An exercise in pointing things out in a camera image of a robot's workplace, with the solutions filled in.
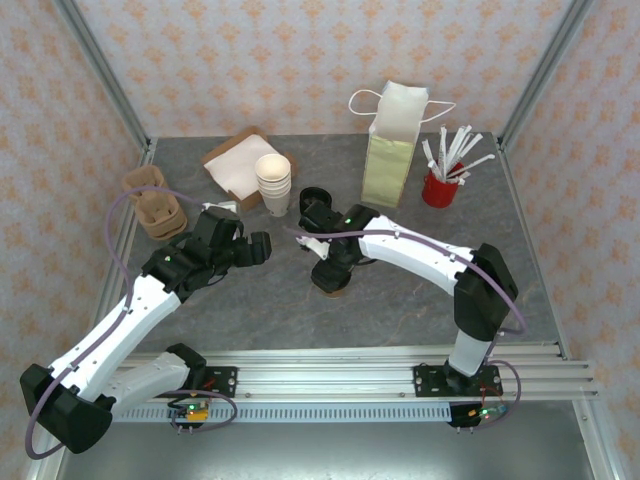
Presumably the stack of brown pulp carriers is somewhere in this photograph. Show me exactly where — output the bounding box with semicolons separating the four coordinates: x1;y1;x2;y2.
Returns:
121;167;190;241

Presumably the white slotted cable tray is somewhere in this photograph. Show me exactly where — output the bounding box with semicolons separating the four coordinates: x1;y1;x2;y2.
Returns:
109;402;454;425

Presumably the stack of black cup lids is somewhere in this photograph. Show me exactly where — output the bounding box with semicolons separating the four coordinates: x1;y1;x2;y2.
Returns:
298;186;334;216

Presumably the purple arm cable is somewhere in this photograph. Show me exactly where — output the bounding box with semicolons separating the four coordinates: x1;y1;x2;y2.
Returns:
24;186;237;460
285;227;529;432

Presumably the grey sheet metal panel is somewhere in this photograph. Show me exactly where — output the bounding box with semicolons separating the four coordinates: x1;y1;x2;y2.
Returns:
52;419;594;480

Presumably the black plastic cup lid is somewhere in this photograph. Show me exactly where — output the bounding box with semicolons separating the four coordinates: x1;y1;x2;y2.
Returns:
312;269;351;295

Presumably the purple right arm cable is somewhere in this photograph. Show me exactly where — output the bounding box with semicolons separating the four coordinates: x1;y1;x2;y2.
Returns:
285;227;529;432

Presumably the aluminium frame post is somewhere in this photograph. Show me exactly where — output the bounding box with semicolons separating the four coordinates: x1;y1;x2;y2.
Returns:
498;0;600;150
52;0;154;154

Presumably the brown cardboard napkin box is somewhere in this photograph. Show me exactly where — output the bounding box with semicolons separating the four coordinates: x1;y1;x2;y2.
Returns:
201;127;300;211

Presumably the stack of white paper cups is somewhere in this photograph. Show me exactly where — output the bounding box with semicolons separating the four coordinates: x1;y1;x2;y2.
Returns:
254;153;293;218

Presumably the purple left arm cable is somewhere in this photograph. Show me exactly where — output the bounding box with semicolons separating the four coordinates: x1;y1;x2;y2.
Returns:
24;186;237;460

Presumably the paper takeout bag with handles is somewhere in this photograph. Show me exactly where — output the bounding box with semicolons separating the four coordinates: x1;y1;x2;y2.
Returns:
348;80;457;209

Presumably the stack of white napkins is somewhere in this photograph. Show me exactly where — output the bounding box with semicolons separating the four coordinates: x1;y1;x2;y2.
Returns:
204;134;281;201

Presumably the red straw holder cup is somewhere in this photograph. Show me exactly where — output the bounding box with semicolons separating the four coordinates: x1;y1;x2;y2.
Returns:
421;159;464;207

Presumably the wide aluminium mounting rail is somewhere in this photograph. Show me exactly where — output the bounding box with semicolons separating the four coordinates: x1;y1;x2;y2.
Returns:
107;342;600;402

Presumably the aluminium table side rail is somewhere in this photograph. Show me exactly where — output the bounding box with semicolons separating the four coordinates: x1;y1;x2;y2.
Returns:
82;139;157;361
496;133;571;360

